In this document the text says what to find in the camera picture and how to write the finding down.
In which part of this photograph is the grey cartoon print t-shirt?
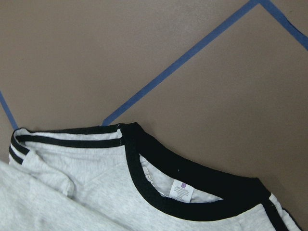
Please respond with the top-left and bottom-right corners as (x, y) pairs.
(0, 123), (299, 231)

